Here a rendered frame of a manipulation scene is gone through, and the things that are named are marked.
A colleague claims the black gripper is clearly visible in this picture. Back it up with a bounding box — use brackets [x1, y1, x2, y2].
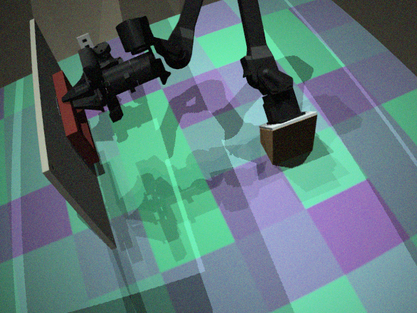
[61, 47, 139, 122]

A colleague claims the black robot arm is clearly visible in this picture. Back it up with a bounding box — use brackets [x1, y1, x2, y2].
[93, 0, 306, 125]

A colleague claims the dark red rectangular picture frame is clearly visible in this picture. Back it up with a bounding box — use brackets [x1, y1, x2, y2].
[52, 71, 100, 165]

